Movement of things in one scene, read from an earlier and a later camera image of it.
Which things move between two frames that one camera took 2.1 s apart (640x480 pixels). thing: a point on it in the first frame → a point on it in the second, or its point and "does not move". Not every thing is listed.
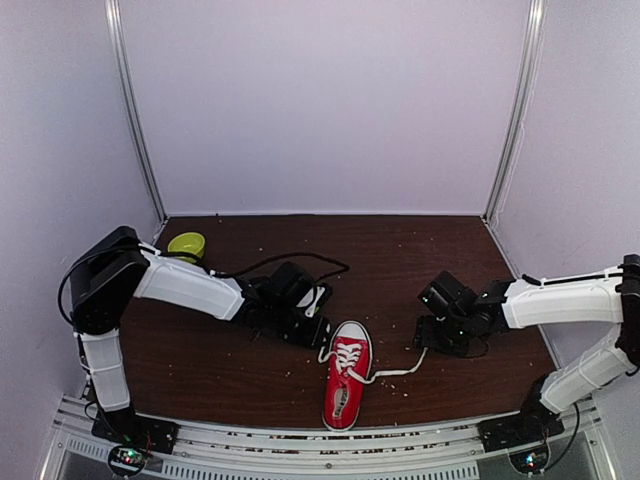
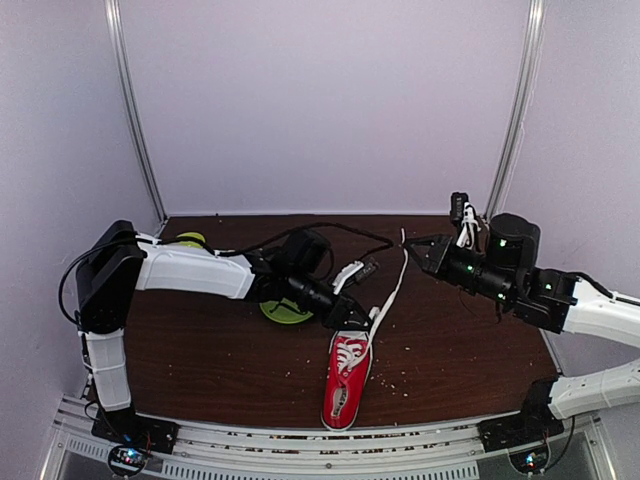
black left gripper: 310,332 → 339,310
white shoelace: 346,354 → 352,353
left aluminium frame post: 131,103 does not move
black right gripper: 427,338 → 441,254
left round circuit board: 127,460 does not move
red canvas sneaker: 348,360 does not move
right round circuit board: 530,461 does not move
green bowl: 189,242 does not move
